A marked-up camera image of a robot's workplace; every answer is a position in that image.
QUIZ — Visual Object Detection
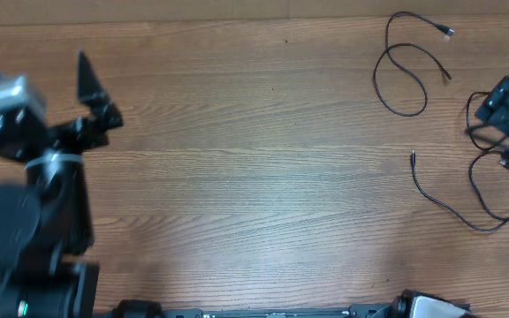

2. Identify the black USB-C cable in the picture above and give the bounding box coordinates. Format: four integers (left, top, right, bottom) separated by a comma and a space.
465, 65, 509, 154

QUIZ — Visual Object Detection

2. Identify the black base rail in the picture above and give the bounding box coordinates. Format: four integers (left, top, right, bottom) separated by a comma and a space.
93, 299, 410, 318

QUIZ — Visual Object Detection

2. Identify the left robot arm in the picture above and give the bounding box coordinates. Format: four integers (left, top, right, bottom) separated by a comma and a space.
0, 52, 123, 318

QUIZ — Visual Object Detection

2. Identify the black USB-A cable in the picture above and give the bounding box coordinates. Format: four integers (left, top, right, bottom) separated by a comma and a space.
372, 11, 456, 118

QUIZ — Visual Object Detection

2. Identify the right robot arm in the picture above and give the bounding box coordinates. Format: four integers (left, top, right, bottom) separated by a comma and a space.
389, 76, 509, 317

